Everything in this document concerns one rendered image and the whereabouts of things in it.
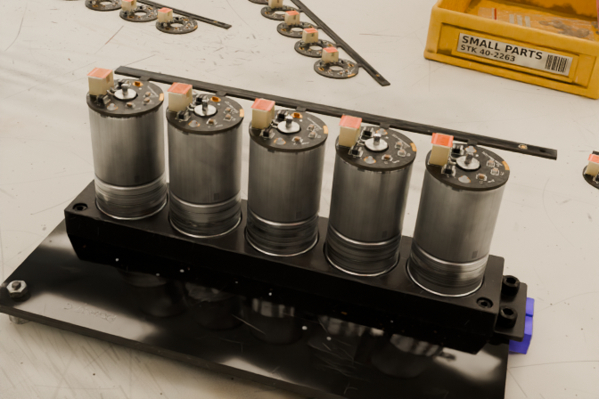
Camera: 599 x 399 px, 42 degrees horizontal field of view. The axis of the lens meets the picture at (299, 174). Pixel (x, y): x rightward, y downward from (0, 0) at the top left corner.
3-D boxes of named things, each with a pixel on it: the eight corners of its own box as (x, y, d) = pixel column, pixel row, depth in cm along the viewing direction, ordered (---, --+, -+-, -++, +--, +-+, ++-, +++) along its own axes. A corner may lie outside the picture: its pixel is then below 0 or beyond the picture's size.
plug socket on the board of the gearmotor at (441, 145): (454, 169, 23) (458, 150, 23) (425, 163, 23) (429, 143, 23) (457, 156, 24) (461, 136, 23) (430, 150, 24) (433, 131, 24)
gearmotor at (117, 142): (149, 246, 27) (143, 116, 24) (86, 231, 28) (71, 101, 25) (178, 207, 29) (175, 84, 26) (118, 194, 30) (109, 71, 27)
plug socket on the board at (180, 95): (190, 115, 25) (190, 96, 24) (165, 110, 25) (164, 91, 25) (200, 104, 25) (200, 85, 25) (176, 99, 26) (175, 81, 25)
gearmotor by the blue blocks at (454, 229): (473, 324, 25) (507, 191, 22) (397, 306, 25) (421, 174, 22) (480, 277, 27) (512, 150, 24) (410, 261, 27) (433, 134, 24)
